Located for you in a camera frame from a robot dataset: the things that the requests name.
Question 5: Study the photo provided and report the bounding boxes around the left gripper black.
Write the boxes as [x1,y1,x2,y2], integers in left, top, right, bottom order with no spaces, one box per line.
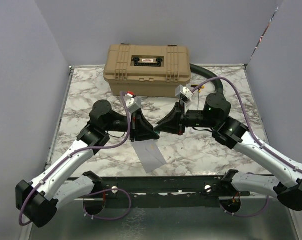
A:
[104,107,160,141]

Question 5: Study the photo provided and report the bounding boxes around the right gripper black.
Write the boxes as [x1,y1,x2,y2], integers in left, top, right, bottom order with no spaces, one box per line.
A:
[154,100,218,136]

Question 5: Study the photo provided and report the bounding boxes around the grey envelope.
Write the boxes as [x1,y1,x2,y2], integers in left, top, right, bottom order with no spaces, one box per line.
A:
[131,140,167,174]

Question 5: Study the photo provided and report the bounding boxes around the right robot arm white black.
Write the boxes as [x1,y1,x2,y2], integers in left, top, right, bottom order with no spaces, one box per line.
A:
[154,93,302,211]

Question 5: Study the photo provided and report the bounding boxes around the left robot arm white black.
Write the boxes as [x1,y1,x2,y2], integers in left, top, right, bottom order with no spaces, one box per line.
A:
[15,95,159,228]

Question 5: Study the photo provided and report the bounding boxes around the tan plastic tool case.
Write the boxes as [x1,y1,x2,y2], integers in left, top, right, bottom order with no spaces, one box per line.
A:
[103,43,192,98]

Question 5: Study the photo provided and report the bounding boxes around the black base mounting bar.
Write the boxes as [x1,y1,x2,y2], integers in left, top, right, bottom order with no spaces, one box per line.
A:
[82,175,250,212]

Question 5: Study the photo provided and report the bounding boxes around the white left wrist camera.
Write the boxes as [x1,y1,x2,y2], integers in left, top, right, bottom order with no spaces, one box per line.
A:
[125,91,142,114]

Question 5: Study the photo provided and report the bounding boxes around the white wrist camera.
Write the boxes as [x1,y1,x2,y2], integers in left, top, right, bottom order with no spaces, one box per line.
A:
[175,85,194,103]
[125,91,142,114]

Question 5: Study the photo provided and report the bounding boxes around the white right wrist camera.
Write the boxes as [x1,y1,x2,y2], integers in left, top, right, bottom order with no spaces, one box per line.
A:
[175,85,194,103]

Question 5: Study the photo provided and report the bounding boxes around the yellow black T-handle hex key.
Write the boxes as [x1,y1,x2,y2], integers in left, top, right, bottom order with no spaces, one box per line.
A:
[190,84,205,110]

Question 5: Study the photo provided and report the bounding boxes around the black corrugated hose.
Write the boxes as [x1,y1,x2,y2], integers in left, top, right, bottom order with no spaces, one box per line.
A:
[189,63,228,96]

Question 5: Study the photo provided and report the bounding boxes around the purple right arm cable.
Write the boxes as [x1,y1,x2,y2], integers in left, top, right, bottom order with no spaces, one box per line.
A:
[189,76,302,218]

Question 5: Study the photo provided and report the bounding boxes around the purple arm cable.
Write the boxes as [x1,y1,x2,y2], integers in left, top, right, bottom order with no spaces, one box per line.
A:
[18,91,137,227]
[189,76,302,218]

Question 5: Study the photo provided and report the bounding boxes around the aluminium frame rail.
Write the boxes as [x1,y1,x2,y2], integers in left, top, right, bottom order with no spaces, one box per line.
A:
[44,66,75,170]

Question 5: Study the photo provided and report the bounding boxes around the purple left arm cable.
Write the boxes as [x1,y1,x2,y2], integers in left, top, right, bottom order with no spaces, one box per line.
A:
[18,91,137,227]

